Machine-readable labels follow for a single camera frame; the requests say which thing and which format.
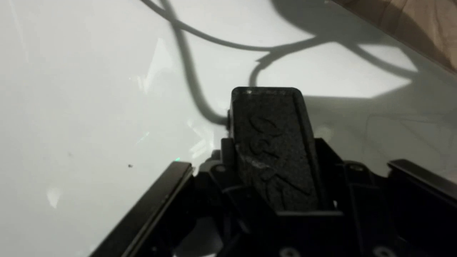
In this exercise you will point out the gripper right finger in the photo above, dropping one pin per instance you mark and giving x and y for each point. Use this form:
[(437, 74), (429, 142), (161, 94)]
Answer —
[(403, 207)]

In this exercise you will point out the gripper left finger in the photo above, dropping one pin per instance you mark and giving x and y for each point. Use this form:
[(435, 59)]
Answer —
[(264, 142)]

